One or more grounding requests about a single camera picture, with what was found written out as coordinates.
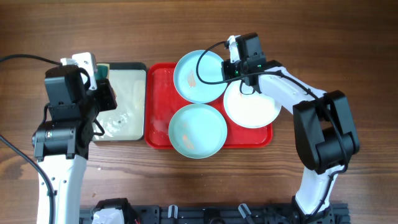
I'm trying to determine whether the white plate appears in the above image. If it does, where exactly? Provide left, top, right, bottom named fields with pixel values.
left=223, top=81, right=282, bottom=129

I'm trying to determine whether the black cable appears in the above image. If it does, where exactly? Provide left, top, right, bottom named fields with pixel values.
left=195, top=40, right=349, bottom=215
left=0, top=54, right=63, bottom=224

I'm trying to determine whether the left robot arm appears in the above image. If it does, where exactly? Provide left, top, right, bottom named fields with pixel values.
left=32, top=65, right=117, bottom=223

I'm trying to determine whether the green yellow sponge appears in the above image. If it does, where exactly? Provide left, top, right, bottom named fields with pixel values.
left=95, top=63, right=110, bottom=80

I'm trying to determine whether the left black cable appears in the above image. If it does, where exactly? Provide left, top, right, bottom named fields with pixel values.
left=0, top=54, right=63, bottom=224

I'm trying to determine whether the light blue plate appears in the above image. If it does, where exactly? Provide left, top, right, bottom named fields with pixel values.
left=174, top=50, right=227, bottom=103

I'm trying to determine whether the black water basin tray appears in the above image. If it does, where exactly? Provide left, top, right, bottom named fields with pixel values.
left=93, top=62, right=147, bottom=142

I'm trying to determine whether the mint green plate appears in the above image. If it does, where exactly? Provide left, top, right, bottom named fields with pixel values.
left=168, top=104, right=228, bottom=159

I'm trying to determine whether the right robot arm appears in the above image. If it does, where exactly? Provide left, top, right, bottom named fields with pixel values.
left=222, top=33, right=359, bottom=223

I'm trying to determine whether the red plastic tray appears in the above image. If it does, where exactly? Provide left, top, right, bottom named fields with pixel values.
left=144, top=63, right=273, bottom=149

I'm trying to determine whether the right black cable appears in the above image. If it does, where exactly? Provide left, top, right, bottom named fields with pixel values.
left=195, top=40, right=349, bottom=215

